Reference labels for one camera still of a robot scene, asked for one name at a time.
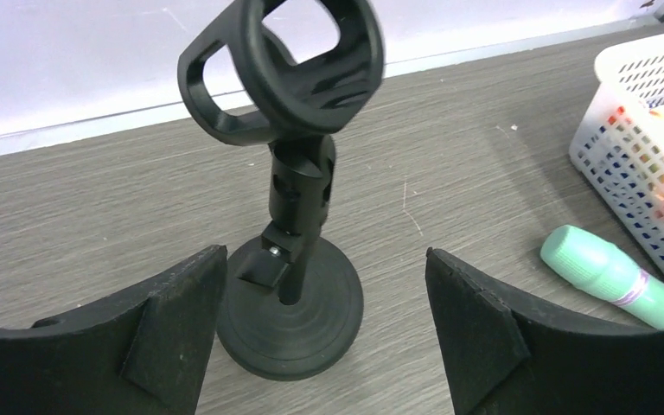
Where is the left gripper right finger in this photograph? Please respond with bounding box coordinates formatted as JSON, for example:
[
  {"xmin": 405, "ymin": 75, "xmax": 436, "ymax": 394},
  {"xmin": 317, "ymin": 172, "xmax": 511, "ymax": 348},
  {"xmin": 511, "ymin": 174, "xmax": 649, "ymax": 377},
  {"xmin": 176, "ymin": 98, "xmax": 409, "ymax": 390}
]
[{"xmin": 425, "ymin": 248, "xmax": 664, "ymax": 414}]

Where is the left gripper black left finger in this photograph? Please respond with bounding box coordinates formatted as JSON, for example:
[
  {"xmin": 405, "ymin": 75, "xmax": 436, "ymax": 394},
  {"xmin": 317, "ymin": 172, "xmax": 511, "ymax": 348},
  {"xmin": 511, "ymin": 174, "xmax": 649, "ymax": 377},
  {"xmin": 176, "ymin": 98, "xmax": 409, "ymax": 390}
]
[{"xmin": 0, "ymin": 246, "xmax": 227, "ymax": 414}]

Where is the mint green microphone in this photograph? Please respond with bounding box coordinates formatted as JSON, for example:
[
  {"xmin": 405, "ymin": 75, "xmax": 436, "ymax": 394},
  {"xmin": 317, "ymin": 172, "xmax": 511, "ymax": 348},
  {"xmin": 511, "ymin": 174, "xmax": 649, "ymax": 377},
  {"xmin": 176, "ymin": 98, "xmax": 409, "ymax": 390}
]
[{"xmin": 539, "ymin": 225, "xmax": 664, "ymax": 330}]

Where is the black mic stand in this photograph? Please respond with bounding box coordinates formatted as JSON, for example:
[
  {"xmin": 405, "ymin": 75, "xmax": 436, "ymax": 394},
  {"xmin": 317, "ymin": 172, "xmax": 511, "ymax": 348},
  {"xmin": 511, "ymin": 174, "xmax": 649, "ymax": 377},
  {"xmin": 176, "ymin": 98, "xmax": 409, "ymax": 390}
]
[{"xmin": 177, "ymin": 1, "xmax": 384, "ymax": 381}]

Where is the white plastic basket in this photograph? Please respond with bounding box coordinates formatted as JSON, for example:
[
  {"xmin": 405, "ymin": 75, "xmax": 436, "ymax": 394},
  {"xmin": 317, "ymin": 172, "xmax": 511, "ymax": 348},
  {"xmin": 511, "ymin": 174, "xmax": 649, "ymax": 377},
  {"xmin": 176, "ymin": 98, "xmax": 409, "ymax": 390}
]
[{"xmin": 569, "ymin": 34, "xmax": 664, "ymax": 275}]

